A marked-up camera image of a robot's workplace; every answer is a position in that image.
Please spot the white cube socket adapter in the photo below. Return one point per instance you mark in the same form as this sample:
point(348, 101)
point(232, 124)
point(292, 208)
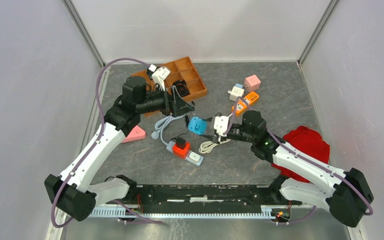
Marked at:
point(235, 92)

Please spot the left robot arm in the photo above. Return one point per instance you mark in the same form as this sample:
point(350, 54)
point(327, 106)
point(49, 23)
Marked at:
point(72, 191)

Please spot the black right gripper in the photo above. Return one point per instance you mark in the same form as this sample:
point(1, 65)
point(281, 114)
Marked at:
point(215, 139)

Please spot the light blue power strip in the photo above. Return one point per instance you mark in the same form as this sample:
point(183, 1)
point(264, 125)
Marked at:
point(193, 157)

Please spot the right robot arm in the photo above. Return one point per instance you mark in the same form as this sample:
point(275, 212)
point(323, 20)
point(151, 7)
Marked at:
point(346, 194)

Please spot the orange power strip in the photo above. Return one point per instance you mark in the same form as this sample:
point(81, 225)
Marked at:
point(241, 106)

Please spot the red cloth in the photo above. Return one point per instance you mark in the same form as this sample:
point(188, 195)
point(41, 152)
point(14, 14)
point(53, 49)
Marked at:
point(309, 142)

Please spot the black power adapter plug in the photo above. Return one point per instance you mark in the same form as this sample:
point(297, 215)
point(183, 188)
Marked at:
point(180, 143)

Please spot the white cable tray rail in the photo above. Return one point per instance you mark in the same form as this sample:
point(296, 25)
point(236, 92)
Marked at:
point(119, 212)

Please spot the rolled dark orange-patterned tie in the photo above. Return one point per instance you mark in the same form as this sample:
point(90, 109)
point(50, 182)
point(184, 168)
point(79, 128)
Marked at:
point(181, 87)

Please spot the pink cube socket adapter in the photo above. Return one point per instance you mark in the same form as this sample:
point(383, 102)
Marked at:
point(252, 83)

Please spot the light blue cube adapter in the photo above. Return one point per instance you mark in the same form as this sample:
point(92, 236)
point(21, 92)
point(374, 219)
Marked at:
point(238, 85)

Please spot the red cube socket adapter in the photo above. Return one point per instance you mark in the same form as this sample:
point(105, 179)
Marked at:
point(182, 153)

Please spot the pink triangular power strip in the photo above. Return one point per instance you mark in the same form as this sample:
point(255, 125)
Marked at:
point(137, 133)

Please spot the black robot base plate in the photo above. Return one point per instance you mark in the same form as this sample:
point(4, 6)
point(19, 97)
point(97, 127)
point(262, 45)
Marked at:
point(204, 198)

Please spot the wooden compartment tray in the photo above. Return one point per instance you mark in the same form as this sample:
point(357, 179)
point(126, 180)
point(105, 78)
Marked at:
point(185, 79)

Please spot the blue square plug adapter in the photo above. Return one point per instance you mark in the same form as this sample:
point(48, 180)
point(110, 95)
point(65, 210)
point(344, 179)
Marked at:
point(197, 125)

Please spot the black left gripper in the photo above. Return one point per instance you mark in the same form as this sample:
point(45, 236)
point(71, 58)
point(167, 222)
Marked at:
point(175, 105)

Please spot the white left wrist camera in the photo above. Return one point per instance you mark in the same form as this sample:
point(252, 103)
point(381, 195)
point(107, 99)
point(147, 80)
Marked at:
point(158, 75)

